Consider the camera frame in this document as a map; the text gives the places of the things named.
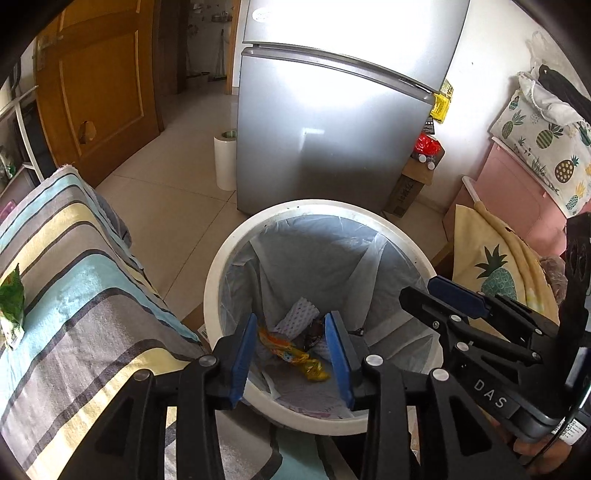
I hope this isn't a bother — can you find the small dark candy wrapper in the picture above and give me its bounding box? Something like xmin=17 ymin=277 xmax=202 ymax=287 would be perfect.
xmin=303 ymin=318 xmax=329 ymax=357

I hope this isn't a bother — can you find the wooden door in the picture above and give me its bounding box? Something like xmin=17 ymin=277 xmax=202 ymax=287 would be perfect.
xmin=34 ymin=0 xmax=162 ymax=187

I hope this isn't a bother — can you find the yellow hanging bag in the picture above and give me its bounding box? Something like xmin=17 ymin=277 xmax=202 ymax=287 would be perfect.
xmin=431 ymin=79 xmax=454 ymax=124

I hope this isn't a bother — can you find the white paper roll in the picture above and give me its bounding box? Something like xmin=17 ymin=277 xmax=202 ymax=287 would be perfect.
xmin=213 ymin=130 xmax=238 ymax=191

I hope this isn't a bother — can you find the right hand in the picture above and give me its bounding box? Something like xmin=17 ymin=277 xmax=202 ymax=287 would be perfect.
xmin=527 ymin=433 xmax=591 ymax=480

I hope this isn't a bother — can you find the metal kitchen shelf rack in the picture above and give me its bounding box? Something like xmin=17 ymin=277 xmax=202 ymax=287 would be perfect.
xmin=1 ymin=85 xmax=45 ymax=205

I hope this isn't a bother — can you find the gold foil wrapper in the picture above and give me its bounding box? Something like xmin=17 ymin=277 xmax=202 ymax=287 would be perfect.
xmin=257 ymin=327 xmax=331 ymax=383

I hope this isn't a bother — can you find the cardboard box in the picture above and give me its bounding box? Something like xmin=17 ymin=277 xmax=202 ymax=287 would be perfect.
xmin=384 ymin=149 xmax=445 ymax=218

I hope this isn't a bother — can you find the pink storage cabinet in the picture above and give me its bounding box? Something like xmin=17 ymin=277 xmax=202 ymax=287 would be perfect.
xmin=443 ymin=137 xmax=567 ymax=256

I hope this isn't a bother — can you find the silver refrigerator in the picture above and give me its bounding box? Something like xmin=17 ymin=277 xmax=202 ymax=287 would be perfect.
xmin=236 ymin=0 xmax=469 ymax=214

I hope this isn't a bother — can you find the red bag on box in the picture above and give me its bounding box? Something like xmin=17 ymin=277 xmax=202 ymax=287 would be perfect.
xmin=414 ymin=132 xmax=443 ymax=156

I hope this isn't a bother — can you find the pineapple print white cloth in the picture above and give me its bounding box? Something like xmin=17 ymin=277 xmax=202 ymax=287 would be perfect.
xmin=490 ymin=72 xmax=590 ymax=218

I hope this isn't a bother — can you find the pineapple print yellow blanket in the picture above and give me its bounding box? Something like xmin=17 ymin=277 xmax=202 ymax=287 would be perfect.
xmin=453 ymin=201 xmax=559 ymax=323

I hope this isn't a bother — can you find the white round trash bin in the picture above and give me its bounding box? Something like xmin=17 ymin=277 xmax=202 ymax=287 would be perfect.
xmin=202 ymin=198 xmax=445 ymax=437

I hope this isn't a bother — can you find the green snack wrapper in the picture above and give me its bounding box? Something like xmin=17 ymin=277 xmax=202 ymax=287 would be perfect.
xmin=0 ymin=265 xmax=25 ymax=349

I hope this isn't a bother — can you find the striped tablecloth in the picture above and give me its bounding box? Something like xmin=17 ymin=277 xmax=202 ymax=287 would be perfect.
xmin=0 ymin=165 xmax=288 ymax=480

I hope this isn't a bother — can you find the white foam net sleeve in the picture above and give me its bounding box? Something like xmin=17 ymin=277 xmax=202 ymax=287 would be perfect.
xmin=272 ymin=297 xmax=320 ymax=341

